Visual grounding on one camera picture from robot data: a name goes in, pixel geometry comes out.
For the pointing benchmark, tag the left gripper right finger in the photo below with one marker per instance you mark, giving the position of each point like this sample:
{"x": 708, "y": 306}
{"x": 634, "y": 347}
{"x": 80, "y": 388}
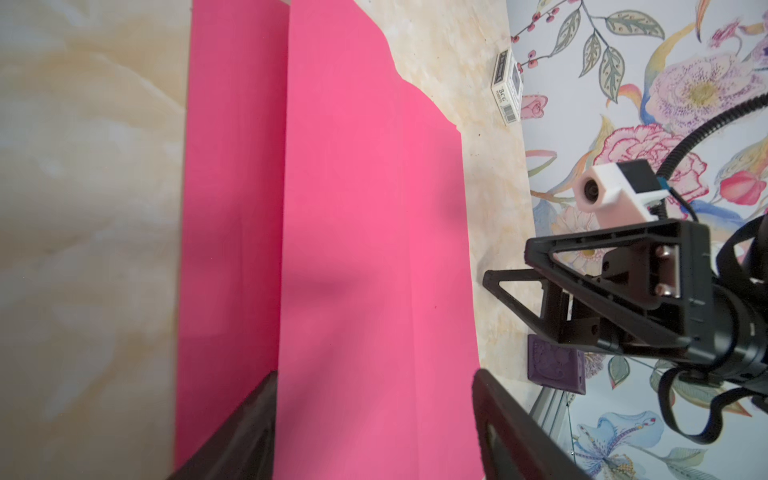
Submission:
{"x": 512, "y": 445}

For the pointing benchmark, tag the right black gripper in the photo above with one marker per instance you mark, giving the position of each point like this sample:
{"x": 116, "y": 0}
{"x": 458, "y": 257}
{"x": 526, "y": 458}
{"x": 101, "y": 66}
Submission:
{"x": 660, "y": 294}

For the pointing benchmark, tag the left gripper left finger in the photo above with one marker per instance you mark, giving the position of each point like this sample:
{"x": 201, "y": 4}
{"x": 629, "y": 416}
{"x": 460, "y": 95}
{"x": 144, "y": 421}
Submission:
{"x": 243, "y": 447}

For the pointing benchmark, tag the pink paper sheet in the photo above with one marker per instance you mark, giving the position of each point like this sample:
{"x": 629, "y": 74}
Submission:
{"x": 233, "y": 190}

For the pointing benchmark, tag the purple cube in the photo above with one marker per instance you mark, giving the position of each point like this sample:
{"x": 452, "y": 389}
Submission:
{"x": 554, "y": 366}

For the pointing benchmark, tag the white QR code card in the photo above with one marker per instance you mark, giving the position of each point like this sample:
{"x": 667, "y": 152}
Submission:
{"x": 507, "y": 86}

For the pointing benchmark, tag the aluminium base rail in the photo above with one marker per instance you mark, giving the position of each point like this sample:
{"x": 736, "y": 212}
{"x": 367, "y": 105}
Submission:
{"x": 551, "y": 411}

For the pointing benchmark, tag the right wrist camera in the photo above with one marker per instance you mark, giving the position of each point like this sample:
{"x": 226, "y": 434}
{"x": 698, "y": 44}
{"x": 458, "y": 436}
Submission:
{"x": 620, "y": 194}

